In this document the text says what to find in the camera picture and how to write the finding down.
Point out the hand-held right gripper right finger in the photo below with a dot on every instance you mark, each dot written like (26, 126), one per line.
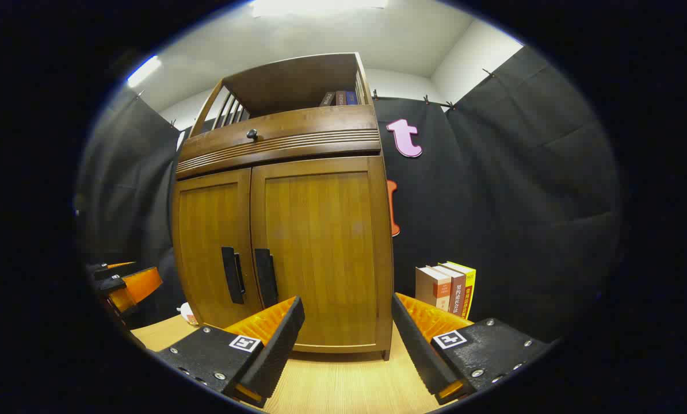
(418, 351)

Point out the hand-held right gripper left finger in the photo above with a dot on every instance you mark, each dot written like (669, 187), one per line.
(277, 351)

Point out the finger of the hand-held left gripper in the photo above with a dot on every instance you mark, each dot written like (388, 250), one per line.
(139, 286)
(105, 269)

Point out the wooden shoe cabinet door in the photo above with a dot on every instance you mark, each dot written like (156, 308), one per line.
(208, 230)
(326, 241)

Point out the wooden double-door shoe cabinet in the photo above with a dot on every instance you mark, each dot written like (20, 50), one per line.
(297, 80)

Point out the wooden cabinet drawer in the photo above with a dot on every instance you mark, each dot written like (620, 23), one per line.
(297, 141)

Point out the white plush toy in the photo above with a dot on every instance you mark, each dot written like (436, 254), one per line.
(188, 314)

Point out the beige book orange label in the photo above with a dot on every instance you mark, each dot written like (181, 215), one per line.
(431, 287)

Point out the yellow book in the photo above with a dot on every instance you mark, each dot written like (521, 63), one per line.
(469, 287)

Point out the black drawer knob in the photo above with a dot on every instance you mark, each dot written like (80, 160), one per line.
(252, 134)

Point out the ceiling light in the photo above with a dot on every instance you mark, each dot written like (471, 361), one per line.
(144, 70)
(315, 6)

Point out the dark grey book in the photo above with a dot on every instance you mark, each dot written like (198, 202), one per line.
(327, 99)

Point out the brown book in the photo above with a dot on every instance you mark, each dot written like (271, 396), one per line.
(340, 98)

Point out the blue book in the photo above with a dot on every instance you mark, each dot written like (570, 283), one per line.
(351, 97)

